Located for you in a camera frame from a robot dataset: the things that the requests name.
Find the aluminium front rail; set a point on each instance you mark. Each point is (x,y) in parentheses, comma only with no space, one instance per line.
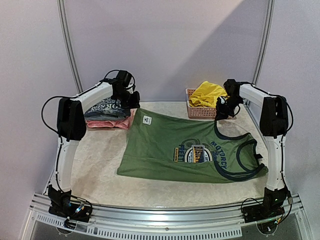
(201,223)

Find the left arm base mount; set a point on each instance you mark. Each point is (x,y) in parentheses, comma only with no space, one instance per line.
(72,208)

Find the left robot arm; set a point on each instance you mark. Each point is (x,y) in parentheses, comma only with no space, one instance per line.
(71,124)

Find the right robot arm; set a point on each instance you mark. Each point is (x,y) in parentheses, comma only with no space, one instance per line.
(273,124)

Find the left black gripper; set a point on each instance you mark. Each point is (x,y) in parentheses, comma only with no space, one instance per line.
(134,104)

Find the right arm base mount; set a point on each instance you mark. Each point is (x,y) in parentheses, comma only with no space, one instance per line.
(275,207)

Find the aluminium frame post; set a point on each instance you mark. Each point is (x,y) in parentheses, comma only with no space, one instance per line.
(61,4)
(264,40)

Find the folded grey garment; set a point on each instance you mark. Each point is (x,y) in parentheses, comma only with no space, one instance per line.
(105,117)

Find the yellow garment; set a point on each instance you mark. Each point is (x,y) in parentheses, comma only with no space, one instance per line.
(206,95)

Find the folded navy graphic shirt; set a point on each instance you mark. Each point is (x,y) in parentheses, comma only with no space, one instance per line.
(108,107)

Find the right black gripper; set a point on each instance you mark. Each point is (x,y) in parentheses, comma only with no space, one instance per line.
(221,111)

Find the folded pink garment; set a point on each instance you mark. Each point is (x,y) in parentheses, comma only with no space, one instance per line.
(123,124)

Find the left aluminium frame post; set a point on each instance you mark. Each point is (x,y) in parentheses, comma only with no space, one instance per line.
(61,4)

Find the green tank top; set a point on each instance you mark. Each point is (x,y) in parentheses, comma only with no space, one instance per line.
(166,148)

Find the right aluminium frame post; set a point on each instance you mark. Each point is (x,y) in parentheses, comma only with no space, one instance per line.
(264,40)

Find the pink plastic basket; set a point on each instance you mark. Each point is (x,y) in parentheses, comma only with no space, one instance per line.
(199,113)

